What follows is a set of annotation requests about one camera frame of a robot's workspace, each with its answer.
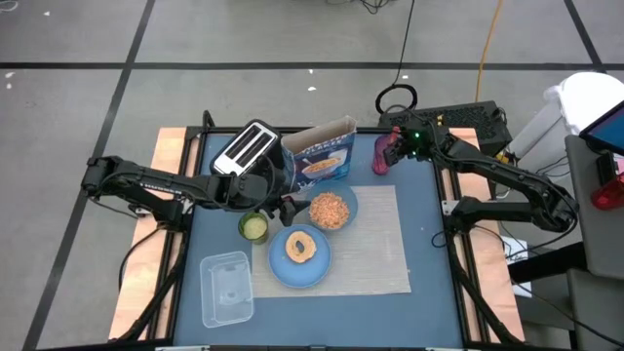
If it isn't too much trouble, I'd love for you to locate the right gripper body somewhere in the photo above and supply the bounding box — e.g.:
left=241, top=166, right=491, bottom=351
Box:
left=399, top=125, right=443, bottom=162

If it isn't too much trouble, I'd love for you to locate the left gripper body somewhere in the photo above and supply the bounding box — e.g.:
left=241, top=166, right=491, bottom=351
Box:
left=226, top=170, right=287, bottom=212

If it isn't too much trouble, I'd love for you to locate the pink faceted plastic tumbler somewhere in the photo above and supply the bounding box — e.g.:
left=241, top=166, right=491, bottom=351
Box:
left=371, top=126, right=404, bottom=176

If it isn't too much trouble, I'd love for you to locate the bagel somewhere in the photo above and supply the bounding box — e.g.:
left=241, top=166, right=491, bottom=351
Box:
left=285, top=230, right=318, bottom=265

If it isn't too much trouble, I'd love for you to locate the blue frosted flakes cereal box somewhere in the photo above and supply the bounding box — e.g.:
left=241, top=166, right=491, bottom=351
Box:
left=281, top=115, right=359, bottom=194

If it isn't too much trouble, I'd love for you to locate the green glass tumbler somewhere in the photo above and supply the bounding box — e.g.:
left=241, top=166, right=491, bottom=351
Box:
left=237, top=210, right=271, bottom=246

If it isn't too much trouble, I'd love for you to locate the heap of cereal flakes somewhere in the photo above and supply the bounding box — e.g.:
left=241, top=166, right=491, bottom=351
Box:
left=309, top=191, right=351, bottom=230

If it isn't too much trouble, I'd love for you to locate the black toaster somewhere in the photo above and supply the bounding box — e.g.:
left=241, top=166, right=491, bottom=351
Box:
left=210, top=118, right=285, bottom=177

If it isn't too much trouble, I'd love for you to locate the black computer case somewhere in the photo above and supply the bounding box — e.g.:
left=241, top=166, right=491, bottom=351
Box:
left=378, top=99, right=514, bottom=157

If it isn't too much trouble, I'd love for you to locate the blue bowl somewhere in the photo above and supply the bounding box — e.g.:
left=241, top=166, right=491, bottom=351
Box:
left=306, top=180, right=360, bottom=232

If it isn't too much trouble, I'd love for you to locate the blue plate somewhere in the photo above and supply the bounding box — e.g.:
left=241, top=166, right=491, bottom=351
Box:
left=266, top=223, right=333, bottom=290

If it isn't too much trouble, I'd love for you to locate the beige woven placemat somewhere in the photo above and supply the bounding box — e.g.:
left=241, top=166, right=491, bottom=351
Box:
left=250, top=184, right=412, bottom=299

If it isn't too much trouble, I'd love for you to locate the clear plastic container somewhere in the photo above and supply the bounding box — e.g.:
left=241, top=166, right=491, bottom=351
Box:
left=199, top=250, right=256, bottom=330

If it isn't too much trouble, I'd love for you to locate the wooden side board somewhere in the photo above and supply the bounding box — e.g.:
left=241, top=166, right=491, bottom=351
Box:
left=107, top=126, right=200, bottom=341
left=447, top=127, right=527, bottom=343

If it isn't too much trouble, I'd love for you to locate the white paper sheet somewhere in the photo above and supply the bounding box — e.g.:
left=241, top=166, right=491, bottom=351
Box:
left=501, top=236, right=531, bottom=298

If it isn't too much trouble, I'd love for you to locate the white plastic bag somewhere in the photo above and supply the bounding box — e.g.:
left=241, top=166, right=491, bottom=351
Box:
left=509, top=71, right=624, bottom=158

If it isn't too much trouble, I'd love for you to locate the tablet screen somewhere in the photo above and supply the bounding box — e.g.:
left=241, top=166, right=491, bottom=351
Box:
left=578, top=99, right=624, bottom=157

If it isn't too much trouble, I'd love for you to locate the red plastic object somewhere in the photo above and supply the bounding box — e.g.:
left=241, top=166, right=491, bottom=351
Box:
left=590, top=172, right=624, bottom=212

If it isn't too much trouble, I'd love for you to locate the black looped floor cable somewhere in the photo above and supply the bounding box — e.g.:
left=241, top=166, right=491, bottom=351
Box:
left=373, top=0, right=419, bottom=116

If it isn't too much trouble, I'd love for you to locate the yellow floor cable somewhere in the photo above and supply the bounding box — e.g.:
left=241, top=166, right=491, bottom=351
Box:
left=475, top=0, right=504, bottom=102

